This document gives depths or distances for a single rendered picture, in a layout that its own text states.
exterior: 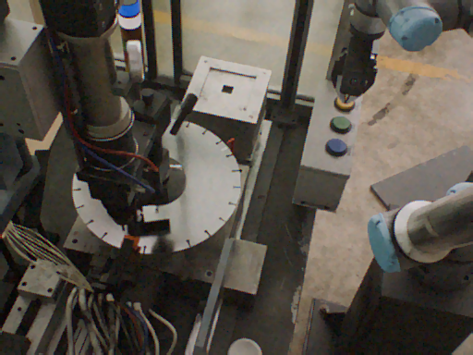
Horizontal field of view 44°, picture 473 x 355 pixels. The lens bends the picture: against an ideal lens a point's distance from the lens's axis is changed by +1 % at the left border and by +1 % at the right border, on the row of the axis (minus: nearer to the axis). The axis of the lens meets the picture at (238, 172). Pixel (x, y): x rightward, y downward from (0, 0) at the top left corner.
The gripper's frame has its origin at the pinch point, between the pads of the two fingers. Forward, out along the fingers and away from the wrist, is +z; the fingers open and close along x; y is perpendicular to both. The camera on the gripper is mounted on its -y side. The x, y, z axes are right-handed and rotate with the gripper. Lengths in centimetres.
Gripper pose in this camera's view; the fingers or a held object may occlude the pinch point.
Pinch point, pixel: (345, 101)
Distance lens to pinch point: 131.8
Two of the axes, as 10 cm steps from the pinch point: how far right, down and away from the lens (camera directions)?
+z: -0.6, 5.8, 8.1
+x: -9.7, -2.2, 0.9
